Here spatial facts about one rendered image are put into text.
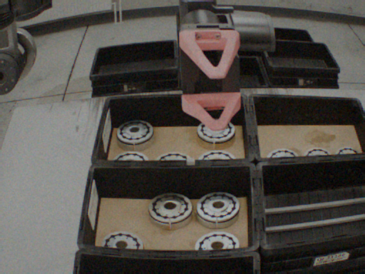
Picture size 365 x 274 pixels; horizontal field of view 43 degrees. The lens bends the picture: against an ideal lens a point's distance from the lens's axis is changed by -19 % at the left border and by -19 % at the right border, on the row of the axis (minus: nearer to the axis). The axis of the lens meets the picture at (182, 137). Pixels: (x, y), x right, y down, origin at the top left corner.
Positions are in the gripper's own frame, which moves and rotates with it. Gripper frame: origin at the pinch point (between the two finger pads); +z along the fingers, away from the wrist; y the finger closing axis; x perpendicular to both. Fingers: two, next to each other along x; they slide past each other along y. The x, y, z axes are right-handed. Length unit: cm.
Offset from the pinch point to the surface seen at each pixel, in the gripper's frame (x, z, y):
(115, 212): 20, -48, 62
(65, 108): 44, -117, 75
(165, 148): 7, -73, 62
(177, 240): 5, -38, 62
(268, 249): -14, -23, 52
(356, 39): -162, -318, 142
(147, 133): 11, -76, 59
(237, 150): -12, -70, 62
